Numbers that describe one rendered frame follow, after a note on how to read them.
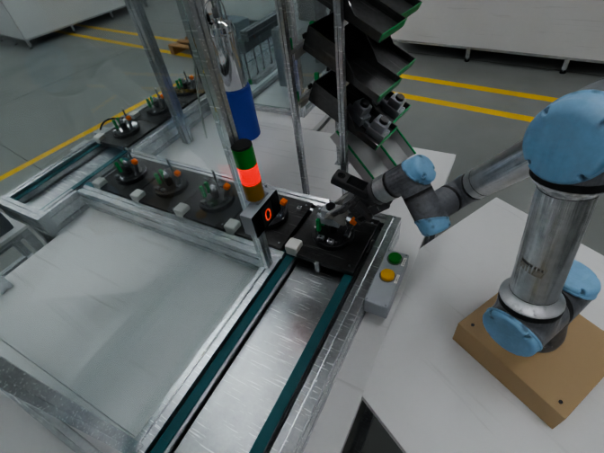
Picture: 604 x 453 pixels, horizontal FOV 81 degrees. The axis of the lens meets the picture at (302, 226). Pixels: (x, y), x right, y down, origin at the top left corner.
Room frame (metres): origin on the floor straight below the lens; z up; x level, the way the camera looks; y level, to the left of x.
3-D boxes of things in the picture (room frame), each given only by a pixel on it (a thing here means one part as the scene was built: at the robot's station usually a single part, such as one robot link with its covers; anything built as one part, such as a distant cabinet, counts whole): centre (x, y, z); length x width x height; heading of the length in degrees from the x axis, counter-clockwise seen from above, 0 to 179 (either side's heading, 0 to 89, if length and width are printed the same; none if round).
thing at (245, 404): (0.57, 0.09, 0.91); 0.84 x 0.28 x 0.10; 145
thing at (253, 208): (0.72, 0.11, 1.29); 0.12 x 0.05 x 0.25; 145
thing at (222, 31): (1.76, 0.22, 1.32); 0.14 x 0.14 x 0.38
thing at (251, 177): (0.72, 0.11, 1.34); 0.05 x 0.05 x 0.05
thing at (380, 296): (0.62, -0.23, 0.93); 0.21 x 0.07 x 0.06; 145
